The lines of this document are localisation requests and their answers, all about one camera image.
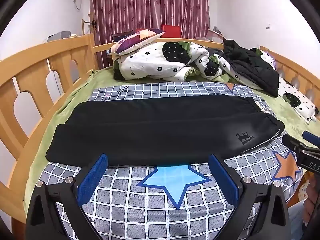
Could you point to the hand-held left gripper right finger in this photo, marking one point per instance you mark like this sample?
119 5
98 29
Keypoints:
223 177

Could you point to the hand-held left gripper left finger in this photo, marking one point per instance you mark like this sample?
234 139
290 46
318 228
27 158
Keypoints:
92 180

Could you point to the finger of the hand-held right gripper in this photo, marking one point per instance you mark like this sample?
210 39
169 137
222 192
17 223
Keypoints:
292 142
311 137

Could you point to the black pants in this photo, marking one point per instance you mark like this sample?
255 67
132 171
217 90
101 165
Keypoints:
150 135

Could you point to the person's right hand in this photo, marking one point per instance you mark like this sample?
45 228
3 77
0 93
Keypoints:
313 195

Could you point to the green blanket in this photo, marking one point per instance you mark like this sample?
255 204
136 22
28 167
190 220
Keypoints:
282 110

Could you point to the white floral pillow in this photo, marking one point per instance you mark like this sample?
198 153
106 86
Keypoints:
297 100

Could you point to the grey checked star bedsheet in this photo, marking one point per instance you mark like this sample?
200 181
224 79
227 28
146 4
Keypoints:
140 220

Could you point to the black jacket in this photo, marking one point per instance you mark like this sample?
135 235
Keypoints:
252 67

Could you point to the white floral quilt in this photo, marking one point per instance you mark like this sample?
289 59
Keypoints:
145 62

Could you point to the cardboard box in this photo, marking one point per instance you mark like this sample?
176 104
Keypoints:
216 33

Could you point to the purple patterned pillow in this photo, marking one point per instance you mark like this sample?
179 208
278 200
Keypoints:
135 41

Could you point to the dark wooden chair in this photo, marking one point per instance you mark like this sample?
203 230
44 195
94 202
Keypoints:
120 35

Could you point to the grey box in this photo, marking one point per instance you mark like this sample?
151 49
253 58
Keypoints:
62 35

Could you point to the red box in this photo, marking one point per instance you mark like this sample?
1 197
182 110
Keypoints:
171 31

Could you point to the wooden coat rack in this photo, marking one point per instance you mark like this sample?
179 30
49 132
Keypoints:
92 22

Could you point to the red striped curtain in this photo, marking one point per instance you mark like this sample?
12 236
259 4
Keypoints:
140 5

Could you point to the wooden bed frame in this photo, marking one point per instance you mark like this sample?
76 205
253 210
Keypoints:
27 80

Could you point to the white wall socket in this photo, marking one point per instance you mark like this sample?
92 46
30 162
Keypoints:
75 0

